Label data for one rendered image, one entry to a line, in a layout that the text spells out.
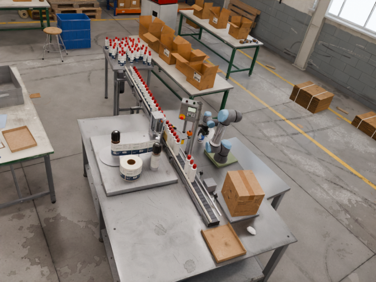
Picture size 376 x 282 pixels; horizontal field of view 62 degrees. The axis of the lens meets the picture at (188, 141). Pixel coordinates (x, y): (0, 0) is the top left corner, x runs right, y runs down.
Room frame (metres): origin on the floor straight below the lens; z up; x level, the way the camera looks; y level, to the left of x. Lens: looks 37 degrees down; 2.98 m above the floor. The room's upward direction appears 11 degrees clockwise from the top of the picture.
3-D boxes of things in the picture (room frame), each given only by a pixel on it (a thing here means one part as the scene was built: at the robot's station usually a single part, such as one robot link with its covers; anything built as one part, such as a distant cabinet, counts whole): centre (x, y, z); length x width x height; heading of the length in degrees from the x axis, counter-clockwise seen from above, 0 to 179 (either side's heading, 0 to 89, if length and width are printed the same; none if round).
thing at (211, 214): (2.44, 0.06, 0.86); 1.65 x 0.08 x 0.04; 30
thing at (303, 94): (5.99, -2.30, 0.16); 0.65 x 0.54 x 0.32; 44
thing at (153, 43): (5.33, 0.85, 0.97); 0.44 x 0.38 x 0.37; 134
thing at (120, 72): (4.05, 1.15, 0.71); 0.15 x 0.12 x 0.34; 120
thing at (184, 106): (2.57, 0.05, 1.38); 0.17 x 0.10 x 0.19; 85
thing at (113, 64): (4.53, 1.17, 0.46); 0.73 x 0.62 x 0.93; 30
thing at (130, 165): (2.09, 0.46, 0.95); 0.20 x 0.20 x 0.14
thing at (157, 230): (2.28, 0.09, 0.82); 2.10 x 1.50 x 0.02; 30
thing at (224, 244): (1.58, -0.44, 0.85); 0.30 x 0.26 x 0.04; 30
